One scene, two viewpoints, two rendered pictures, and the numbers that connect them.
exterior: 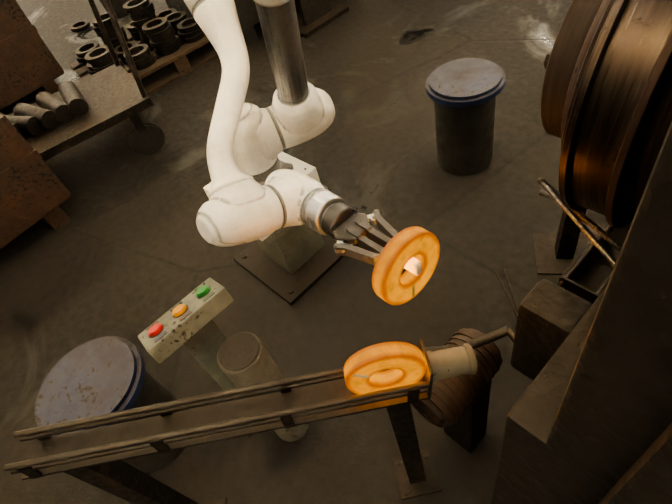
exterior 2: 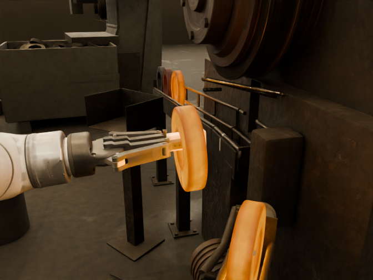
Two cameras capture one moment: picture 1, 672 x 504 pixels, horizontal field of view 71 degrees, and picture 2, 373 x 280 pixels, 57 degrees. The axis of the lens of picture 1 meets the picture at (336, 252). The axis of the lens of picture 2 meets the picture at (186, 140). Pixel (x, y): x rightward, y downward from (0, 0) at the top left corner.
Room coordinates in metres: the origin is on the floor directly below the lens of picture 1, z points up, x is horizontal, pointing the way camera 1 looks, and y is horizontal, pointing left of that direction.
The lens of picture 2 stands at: (0.39, 0.44, 1.06)
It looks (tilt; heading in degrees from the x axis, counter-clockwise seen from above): 21 degrees down; 286
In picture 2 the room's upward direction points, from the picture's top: straight up
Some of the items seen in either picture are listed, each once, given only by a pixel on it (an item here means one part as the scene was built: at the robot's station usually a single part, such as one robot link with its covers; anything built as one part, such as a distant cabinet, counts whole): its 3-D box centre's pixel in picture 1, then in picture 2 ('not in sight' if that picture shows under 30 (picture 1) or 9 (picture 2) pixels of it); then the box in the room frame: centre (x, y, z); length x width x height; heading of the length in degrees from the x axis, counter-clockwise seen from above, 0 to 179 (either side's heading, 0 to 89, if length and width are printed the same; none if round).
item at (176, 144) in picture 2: not in sight; (174, 146); (0.56, -0.09, 0.84); 0.05 x 0.03 x 0.01; 30
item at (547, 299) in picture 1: (549, 339); (273, 178); (0.39, -0.33, 0.68); 0.11 x 0.08 x 0.24; 31
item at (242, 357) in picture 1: (269, 392); not in sight; (0.68, 0.32, 0.26); 0.12 x 0.12 x 0.52
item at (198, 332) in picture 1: (223, 362); not in sight; (0.80, 0.43, 0.31); 0.24 x 0.16 x 0.62; 121
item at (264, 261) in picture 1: (285, 229); not in sight; (1.44, 0.17, 0.15); 0.40 x 0.40 x 0.31; 32
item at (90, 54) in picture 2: not in sight; (61, 79); (2.52, -2.53, 0.39); 1.03 x 0.83 x 0.79; 35
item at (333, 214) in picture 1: (348, 226); (97, 152); (0.68, -0.04, 0.83); 0.09 x 0.08 x 0.07; 30
